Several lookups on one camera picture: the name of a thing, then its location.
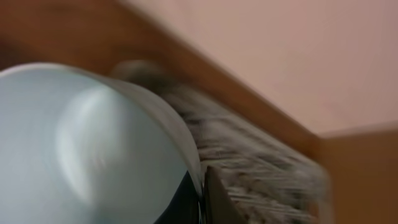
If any grey dishwasher rack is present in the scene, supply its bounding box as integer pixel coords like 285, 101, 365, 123
111, 60, 334, 224

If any light blue bowl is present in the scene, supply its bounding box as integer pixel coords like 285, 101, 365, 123
1, 63, 203, 224

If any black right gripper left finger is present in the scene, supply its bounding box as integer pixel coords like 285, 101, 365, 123
155, 172, 200, 224

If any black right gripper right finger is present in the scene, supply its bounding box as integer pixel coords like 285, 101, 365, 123
204, 166, 247, 224

